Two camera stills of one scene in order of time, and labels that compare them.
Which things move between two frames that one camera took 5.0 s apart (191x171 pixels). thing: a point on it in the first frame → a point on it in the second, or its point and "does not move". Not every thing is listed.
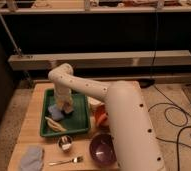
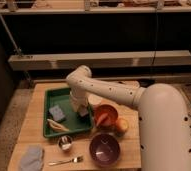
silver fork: (74, 160) does not move
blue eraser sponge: (57, 114) does not move
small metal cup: (65, 142) does not move
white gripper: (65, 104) → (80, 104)
